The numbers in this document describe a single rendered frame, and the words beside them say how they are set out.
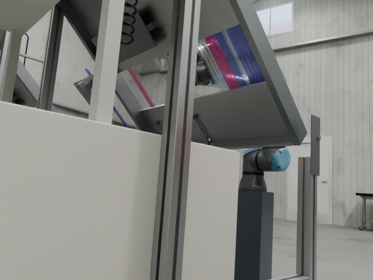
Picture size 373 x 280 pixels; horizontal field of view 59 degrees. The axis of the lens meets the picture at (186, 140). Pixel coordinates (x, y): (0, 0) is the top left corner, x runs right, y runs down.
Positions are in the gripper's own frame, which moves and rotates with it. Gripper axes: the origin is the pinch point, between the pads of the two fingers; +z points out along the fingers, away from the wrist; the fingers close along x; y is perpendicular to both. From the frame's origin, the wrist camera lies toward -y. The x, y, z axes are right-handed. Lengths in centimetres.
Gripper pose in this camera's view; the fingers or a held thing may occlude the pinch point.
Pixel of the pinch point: (164, 73)
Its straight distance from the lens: 133.6
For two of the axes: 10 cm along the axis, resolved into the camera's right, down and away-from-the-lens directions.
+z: -6.4, 4.2, -6.5
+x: 6.9, -0.7, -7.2
